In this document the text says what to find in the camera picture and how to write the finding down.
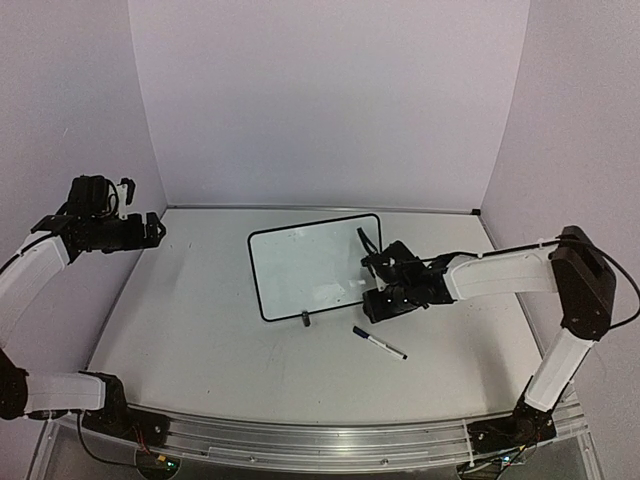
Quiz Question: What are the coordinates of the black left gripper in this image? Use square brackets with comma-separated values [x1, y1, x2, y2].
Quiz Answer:
[89, 209, 165, 252]

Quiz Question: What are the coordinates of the blue whiteboard marker pen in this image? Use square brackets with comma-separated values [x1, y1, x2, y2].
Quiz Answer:
[352, 326, 408, 361]

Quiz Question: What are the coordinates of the white whiteboard with black frame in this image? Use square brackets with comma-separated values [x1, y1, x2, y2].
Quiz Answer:
[247, 213, 382, 322]

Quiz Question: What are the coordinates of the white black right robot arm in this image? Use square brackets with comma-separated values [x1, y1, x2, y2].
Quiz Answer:
[357, 225, 617, 453]

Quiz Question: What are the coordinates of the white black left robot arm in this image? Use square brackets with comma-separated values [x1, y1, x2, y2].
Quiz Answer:
[1, 175, 169, 453]

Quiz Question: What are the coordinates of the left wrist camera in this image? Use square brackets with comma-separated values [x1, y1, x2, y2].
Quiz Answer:
[116, 177, 136, 220]

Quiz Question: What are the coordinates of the black camera cable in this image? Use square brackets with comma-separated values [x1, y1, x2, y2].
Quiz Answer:
[355, 227, 381, 259]

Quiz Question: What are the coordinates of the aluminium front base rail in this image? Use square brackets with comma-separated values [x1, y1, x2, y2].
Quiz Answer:
[32, 391, 602, 479]

